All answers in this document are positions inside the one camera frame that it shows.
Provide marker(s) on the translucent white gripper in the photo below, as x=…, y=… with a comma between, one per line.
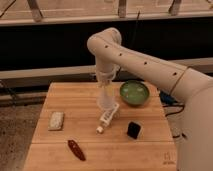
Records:
x=106, y=101

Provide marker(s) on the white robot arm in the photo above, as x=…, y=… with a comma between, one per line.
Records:
x=187, y=85

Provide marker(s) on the black eraser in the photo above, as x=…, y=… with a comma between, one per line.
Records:
x=133, y=130

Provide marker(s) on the green ceramic cup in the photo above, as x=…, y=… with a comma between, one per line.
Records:
x=134, y=93

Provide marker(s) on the white plastic bottle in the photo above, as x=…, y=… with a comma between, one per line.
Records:
x=100, y=129

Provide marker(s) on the dark red chili pepper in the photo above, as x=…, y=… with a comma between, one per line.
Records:
x=74, y=147

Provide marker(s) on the white rectangular sponge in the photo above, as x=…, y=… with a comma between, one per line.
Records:
x=56, y=121

